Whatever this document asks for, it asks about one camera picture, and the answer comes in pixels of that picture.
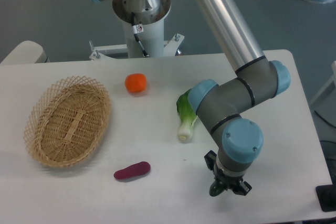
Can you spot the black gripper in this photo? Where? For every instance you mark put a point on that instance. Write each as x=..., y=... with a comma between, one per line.
x=231, y=180

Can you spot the dark green cucumber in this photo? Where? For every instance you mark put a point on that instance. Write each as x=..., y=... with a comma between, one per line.
x=216, y=188

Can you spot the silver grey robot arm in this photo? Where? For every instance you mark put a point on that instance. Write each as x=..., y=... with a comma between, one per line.
x=219, y=107

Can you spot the green bok choy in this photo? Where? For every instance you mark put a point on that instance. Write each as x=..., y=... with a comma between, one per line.
x=187, y=117

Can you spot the purple sweet potato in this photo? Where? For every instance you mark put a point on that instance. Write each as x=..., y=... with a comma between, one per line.
x=134, y=170

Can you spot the black device at edge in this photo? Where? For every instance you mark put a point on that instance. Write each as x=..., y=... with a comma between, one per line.
x=326, y=197

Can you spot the orange persimmon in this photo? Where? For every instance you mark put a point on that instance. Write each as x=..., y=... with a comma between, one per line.
x=135, y=82

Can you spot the woven wicker basket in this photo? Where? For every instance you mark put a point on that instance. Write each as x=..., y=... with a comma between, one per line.
x=68, y=122

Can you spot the white chair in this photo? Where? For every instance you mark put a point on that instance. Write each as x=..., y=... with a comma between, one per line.
x=27, y=52

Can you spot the white frame at right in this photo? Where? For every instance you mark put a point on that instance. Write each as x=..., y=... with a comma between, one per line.
x=327, y=88

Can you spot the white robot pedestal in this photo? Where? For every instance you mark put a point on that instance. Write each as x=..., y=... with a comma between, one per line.
x=151, y=39

